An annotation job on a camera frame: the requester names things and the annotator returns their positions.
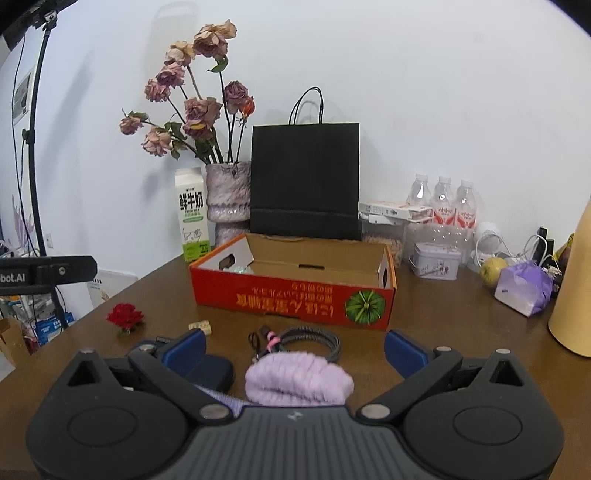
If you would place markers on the flat white carton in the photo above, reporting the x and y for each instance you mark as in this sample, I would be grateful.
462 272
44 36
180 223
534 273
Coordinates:
392 210

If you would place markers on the brown cardboard carton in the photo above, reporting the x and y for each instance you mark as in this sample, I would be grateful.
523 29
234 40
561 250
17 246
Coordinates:
13 341

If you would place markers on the white green milk carton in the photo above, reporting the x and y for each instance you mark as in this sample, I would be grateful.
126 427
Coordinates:
191 217

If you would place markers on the pale purple tin box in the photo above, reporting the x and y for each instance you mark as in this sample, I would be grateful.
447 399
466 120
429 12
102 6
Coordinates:
436 265

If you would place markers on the dried pink flower bouquet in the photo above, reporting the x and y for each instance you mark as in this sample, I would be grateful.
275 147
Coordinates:
203 110

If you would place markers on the clear plastic bottle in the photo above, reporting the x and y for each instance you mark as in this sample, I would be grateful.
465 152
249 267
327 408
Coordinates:
238 268

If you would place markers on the red cardboard box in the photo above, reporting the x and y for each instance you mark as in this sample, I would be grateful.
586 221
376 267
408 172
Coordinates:
286 300

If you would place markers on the green apple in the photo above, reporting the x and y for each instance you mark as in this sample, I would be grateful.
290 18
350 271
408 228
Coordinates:
492 272

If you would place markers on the small beige block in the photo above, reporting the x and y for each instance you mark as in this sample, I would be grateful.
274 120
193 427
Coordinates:
200 326

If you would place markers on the red rose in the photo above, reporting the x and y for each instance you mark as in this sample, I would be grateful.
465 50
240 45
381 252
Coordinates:
124 316

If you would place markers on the blue packet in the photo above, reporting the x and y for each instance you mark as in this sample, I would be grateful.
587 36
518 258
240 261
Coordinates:
51 327

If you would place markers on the purple tissue pack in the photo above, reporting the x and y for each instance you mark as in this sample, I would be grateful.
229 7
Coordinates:
521 288

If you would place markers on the white board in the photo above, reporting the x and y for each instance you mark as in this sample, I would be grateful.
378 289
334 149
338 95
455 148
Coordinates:
113 288

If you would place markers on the black light stand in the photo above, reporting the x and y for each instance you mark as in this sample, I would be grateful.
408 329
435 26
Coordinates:
30 138

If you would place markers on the black bottle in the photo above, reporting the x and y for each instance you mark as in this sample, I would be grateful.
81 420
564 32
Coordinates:
545 249

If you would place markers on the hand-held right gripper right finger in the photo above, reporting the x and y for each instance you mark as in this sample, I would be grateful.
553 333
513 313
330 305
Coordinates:
407 351

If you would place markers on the purple knit hat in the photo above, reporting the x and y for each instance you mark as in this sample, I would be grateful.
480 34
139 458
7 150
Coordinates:
295 376

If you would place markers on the clear seed container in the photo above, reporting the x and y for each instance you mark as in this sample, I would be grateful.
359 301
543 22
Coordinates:
383 244

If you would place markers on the purple textured vase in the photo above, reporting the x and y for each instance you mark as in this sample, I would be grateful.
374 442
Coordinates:
227 198

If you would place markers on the wall poster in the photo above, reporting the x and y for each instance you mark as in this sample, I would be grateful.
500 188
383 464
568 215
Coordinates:
22 97

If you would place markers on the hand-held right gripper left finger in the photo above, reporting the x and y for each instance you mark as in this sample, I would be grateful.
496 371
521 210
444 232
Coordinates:
187 348

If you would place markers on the yellow cylinder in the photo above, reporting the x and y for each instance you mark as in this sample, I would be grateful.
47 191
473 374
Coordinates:
575 300

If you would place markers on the small white fan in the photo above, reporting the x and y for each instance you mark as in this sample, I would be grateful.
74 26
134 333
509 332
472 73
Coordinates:
489 233

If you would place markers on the black paper bag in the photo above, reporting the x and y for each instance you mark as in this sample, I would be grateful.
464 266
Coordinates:
304 180

